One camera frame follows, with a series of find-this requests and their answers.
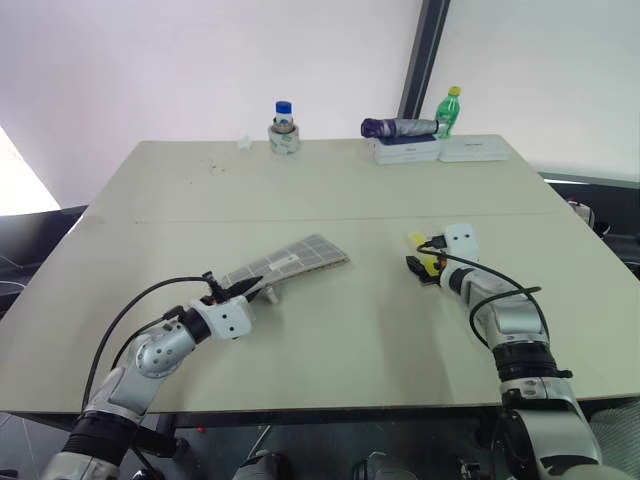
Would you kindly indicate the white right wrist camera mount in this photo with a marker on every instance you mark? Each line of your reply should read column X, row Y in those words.
column 462, row 242

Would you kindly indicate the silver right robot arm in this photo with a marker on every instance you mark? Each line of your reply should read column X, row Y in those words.
column 515, row 320

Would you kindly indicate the white tape roll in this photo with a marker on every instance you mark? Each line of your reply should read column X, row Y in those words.
column 284, row 142

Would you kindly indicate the dark rounded shape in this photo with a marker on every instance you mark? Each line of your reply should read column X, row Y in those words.
column 262, row 465

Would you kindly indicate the grey grid mesh pouch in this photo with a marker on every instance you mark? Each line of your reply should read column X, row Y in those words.
column 292, row 259

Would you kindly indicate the black table frame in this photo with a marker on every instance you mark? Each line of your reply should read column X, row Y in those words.
column 325, row 417

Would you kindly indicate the blue capped white bottle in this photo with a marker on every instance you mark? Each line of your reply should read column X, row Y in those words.
column 283, row 112

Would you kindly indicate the small white crumpled scrap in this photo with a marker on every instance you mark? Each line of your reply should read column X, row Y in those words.
column 244, row 143

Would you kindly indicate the dark desk with clutter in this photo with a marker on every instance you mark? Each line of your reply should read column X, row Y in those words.
column 600, row 210

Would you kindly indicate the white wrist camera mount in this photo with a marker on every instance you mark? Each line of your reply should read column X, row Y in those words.
column 462, row 242
column 227, row 320

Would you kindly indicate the folded purple grey umbrella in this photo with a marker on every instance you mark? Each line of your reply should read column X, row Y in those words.
column 400, row 127

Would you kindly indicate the dark grey window pillar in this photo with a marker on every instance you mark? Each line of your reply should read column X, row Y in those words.
column 422, row 60

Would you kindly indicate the black furniture beside table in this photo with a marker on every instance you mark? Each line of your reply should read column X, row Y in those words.
column 35, row 250

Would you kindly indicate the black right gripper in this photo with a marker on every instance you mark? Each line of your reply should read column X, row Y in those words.
column 439, row 282

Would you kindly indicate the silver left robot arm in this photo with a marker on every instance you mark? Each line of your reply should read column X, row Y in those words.
column 155, row 350

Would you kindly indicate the yellow highlighter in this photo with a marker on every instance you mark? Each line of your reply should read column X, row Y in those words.
column 416, row 239

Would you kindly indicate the white box with dark lid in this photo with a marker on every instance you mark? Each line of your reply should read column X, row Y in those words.
column 407, row 150

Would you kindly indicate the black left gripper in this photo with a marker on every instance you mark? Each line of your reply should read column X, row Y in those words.
column 223, row 295

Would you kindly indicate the grey mesh chair back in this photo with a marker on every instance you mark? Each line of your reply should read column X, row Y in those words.
column 617, row 430

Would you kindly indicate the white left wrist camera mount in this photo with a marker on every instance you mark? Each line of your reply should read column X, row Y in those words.
column 227, row 320

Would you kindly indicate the flat white box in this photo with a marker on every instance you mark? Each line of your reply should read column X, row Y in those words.
column 474, row 149

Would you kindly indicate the green plastic bottle yellow cap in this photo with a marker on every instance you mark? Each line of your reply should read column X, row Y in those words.
column 446, row 112

